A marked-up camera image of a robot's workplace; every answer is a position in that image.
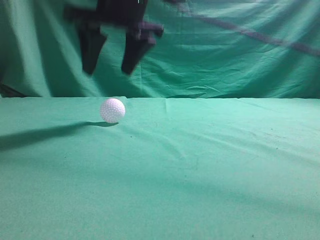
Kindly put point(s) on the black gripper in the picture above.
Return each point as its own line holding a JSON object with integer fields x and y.
{"x": 124, "y": 14}

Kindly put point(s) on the white dimpled golf ball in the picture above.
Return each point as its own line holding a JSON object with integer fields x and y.
{"x": 112, "y": 110}

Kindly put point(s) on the green backdrop curtain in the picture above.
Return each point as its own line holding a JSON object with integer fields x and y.
{"x": 209, "y": 49}

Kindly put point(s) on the green table cloth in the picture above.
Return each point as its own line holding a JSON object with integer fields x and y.
{"x": 172, "y": 169}

